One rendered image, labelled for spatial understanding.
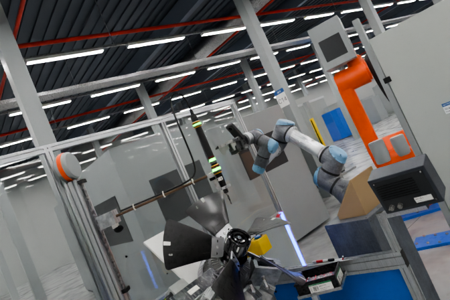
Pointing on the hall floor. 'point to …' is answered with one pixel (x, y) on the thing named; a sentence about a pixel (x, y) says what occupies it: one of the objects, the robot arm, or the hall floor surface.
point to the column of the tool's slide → (95, 242)
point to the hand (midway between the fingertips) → (221, 144)
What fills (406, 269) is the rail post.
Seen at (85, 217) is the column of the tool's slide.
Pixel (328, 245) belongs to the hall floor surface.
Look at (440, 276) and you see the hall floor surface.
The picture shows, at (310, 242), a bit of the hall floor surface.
